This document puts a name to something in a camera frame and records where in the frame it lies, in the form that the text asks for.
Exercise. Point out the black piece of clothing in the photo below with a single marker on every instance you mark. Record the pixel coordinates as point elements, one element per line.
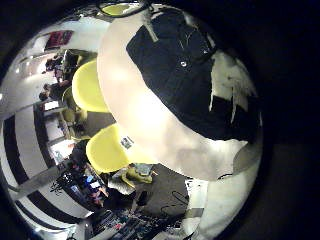
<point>180,76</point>

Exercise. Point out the yellow plastic chair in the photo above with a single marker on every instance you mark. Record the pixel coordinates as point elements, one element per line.
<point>116,9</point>
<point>88,86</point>
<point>106,150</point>

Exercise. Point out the pale and yellow jacket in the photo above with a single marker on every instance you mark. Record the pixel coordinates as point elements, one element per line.
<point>126,180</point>

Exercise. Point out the cluttered desk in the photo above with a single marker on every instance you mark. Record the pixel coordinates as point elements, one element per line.
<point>83,183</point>

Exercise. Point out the seated person in dark clothes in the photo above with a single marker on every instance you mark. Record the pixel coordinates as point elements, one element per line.
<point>53,90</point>
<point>55,65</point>

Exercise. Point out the red wall poster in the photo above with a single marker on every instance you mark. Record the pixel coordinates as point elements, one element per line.
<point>59,39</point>

